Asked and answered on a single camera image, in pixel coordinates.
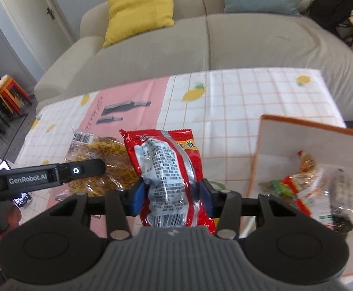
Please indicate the white door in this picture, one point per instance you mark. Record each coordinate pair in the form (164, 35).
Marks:
(28, 0)

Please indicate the orange cardboard box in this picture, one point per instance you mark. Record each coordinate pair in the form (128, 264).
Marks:
(279, 145)

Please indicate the orange stools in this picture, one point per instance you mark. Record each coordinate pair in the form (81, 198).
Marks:
(12, 92)

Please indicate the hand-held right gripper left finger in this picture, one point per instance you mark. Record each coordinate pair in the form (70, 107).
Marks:
(138, 194)

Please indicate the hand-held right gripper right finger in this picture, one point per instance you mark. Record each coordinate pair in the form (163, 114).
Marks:
(208, 197)

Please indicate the peanut bag with red label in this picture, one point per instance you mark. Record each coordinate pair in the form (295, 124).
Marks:
(309, 188)

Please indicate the beige sofa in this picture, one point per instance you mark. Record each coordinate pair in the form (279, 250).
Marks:
(255, 42)

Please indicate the white box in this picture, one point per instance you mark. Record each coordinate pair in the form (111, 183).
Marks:
(0, 165)

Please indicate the clear bag of yellow crackers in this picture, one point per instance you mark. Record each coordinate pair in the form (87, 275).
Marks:
(115, 157)

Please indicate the yellow pillow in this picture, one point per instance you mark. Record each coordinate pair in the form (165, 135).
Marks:
(140, 9)

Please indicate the red snack bag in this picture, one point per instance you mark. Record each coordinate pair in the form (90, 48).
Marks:
(164, 163)

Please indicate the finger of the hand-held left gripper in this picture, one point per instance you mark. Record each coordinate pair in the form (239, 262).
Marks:
(88, 169)

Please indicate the dark snack packet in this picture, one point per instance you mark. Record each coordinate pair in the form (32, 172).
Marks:
(341, 188)

